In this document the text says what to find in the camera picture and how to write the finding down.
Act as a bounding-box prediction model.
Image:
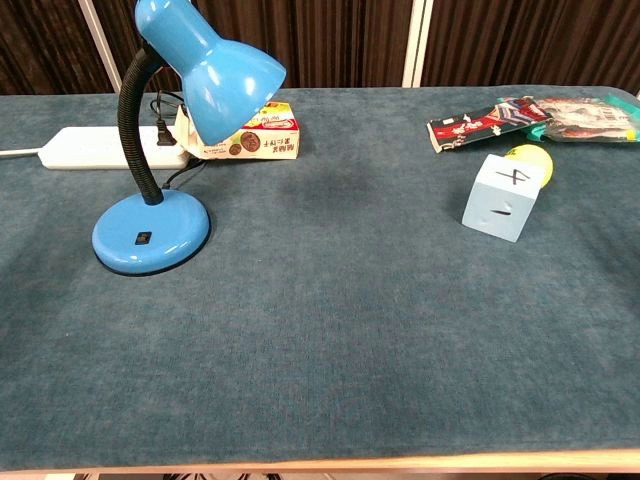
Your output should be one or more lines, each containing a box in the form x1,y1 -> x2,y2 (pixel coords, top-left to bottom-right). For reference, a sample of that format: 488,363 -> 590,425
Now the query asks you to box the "blue gooseneck desk lamp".
91,0 -> 288,276

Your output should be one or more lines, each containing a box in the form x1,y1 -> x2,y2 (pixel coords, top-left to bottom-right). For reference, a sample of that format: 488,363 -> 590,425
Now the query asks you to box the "blue-grey velvet table cloth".
0,85 -> 640,472

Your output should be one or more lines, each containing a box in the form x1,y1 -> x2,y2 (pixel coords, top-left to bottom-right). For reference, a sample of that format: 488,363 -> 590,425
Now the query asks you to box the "white cookie box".
173,101 -> 301,161

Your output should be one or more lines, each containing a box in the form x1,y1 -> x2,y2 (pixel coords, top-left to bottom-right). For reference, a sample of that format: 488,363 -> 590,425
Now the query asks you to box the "light blue foam cube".
461,153 -> 545,244

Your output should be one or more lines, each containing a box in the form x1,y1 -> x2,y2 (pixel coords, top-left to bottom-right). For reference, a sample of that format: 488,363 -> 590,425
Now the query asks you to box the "dark red snack packet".
426,96 -> 554,154

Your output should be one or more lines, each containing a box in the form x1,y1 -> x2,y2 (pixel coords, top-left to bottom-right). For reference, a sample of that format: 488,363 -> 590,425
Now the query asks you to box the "yellow tennis ball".
503,144 -> 555,189

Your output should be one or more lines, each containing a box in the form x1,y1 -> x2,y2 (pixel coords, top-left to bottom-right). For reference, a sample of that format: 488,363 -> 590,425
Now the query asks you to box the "white power strip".
0,125 -> 191,171

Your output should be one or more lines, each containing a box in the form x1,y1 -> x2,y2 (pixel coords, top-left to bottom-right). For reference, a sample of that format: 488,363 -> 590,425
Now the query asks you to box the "dark brown curtain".
0,0 -> 640,96

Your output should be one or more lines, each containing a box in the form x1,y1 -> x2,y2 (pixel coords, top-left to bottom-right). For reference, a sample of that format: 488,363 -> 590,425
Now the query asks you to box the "clear green snack bag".
525,94 -> 640,144

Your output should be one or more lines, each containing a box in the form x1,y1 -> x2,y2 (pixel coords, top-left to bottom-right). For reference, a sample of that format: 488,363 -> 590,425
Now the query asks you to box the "white partition frame post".
402,0 -> 434,89
78,0 -> 124,94

